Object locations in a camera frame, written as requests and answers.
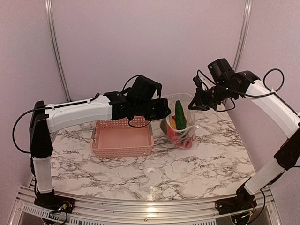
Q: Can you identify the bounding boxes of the front aluminium rail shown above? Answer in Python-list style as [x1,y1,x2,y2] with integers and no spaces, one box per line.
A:
[14,191,282,225]

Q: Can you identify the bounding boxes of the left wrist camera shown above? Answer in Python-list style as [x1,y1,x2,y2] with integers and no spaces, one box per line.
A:
[126,75,162,100]

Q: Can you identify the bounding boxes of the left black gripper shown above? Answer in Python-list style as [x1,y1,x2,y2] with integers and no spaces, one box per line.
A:
[135,97,172,121]

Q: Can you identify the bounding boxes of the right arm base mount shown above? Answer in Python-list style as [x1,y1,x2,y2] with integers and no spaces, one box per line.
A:
[214,194,257,215]

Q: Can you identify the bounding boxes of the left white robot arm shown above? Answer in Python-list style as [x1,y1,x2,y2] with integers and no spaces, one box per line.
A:
[30,91,171,209]

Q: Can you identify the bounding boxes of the aluminium frame post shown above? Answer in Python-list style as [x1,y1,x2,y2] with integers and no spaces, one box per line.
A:
[45,0,72,102]
[233,0,253,71]

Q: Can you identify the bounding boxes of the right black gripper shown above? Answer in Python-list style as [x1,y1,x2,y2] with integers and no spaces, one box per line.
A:
[188,81,237,110]

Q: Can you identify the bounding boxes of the right aluminium frame post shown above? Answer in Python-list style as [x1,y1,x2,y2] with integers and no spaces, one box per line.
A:
[233,0,253,71]

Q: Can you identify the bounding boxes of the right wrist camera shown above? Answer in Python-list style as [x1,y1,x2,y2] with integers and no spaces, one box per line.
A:
[193,58,234,91]

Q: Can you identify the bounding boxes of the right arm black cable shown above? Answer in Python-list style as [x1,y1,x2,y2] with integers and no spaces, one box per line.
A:
[262,68,285,92]

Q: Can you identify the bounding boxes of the green cucumber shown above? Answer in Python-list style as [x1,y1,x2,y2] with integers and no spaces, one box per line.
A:
[175,100,187,130]

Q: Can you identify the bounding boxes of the left aluminium frame post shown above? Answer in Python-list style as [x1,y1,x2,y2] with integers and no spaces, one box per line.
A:
[45,0,72,102]

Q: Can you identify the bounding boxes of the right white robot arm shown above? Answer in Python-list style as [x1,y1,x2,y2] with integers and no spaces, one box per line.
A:
[188,70,300,211]

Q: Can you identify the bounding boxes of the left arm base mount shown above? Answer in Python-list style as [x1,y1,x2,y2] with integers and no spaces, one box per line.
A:
[34,189,75,213]

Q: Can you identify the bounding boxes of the red round fruit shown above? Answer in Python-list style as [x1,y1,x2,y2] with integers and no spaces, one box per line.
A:
[167,127,183,142]

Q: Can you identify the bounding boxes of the clear dotted zip top bag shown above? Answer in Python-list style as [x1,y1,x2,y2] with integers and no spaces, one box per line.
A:
[160,93,199,150]

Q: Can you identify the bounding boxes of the pink perforated plastic basket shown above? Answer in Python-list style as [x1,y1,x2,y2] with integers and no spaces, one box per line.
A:
[90,117,154,158]

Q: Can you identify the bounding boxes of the green avocado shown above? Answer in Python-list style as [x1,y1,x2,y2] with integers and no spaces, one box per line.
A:
[160,119,168,135]

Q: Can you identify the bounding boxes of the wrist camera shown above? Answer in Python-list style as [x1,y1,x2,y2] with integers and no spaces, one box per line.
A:
[193,58,234,91]
[126,75,162,100]

